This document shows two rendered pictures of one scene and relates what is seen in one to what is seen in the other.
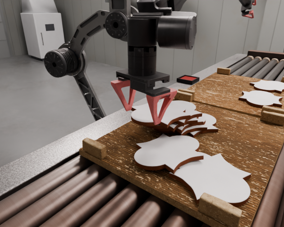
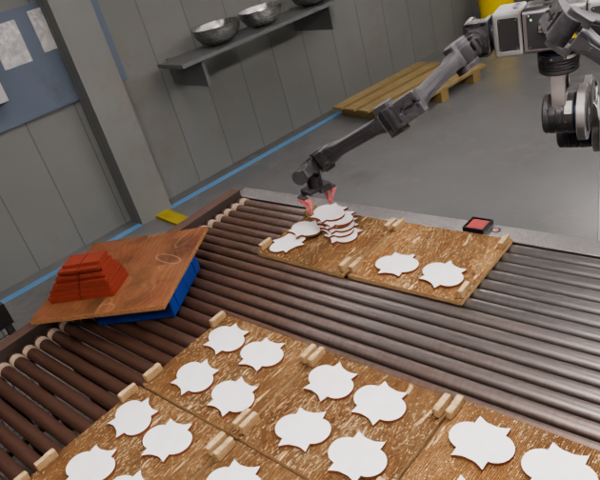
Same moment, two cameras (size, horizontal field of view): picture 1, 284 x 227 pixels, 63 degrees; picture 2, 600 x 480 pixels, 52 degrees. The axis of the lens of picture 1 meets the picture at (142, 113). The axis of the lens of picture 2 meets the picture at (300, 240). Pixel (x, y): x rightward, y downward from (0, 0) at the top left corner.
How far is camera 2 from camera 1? 2.38 m
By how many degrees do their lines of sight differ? 88
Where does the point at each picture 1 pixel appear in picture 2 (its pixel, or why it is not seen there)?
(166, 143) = (311, 227)
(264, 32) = not seen: outside the picture
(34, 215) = (280, 215)
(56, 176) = (301, 211)
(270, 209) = (272, 263)
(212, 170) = (290, 242)
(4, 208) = (284, 209)
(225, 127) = (338, 248)
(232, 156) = (305, 250)
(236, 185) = (278, 249)
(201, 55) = not seen: outside the picture
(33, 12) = not seen: outside the picture
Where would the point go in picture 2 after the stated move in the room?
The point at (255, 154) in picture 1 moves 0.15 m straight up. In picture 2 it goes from (305, 257) to (294, 221)
